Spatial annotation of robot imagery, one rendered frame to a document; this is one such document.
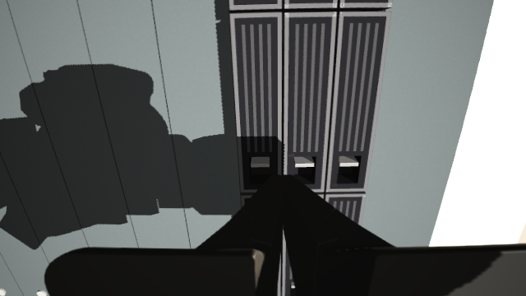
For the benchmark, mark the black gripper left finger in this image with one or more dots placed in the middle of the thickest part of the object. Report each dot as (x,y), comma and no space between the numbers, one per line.
(240,259)

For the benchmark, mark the black open rack frame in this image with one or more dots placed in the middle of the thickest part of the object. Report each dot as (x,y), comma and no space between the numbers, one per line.
(118,125)

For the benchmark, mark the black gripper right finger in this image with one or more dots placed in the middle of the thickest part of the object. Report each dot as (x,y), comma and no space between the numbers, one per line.
(331,255)

